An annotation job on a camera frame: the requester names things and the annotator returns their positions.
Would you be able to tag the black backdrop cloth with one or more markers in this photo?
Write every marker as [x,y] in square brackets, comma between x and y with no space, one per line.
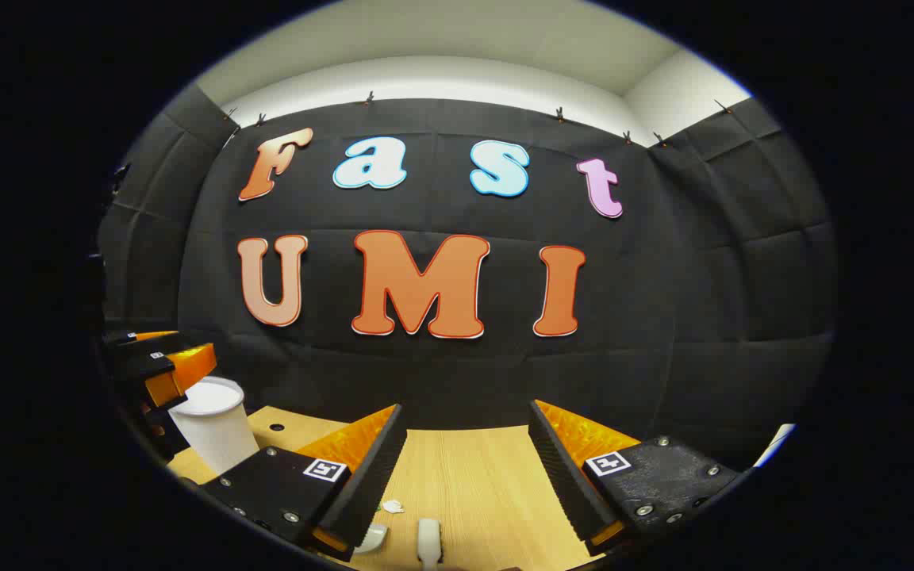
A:
[441,373]

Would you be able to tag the white paper ball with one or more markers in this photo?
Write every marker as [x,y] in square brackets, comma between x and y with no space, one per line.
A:
[393,506]

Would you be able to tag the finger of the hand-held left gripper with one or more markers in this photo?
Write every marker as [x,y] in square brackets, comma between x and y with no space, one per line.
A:
[136,338]
[147,363]

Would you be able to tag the white panel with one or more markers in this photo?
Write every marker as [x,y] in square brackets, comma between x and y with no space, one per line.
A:
[774,444]

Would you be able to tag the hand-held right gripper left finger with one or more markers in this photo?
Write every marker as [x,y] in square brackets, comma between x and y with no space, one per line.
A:
[370,476]

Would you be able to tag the white ribbed garbage bin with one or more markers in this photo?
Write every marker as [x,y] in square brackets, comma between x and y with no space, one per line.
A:
[215,432]

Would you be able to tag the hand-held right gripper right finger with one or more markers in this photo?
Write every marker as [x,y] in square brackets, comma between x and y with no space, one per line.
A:
[564,476]

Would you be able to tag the wooden desktop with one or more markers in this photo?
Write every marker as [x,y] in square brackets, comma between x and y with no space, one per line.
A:
[473,476]

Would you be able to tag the grey plastic dustpan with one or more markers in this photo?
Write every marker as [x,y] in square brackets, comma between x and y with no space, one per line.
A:
[374,539]

